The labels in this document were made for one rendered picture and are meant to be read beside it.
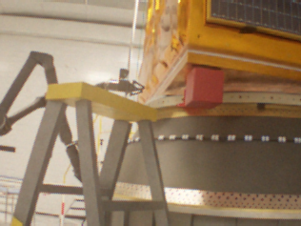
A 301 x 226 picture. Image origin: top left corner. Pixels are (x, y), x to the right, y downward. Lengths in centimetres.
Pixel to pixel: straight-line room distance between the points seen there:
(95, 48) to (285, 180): 901
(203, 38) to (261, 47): 27
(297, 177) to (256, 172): 19
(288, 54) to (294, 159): 48
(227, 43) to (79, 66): 864
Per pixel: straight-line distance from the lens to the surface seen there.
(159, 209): 127
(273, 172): 169
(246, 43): 169
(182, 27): 167
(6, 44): 1062
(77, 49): 1030
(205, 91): 158
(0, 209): 689
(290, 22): 179
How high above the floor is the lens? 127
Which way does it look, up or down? 10 degrees up
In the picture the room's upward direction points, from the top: 5 degrees clockwise
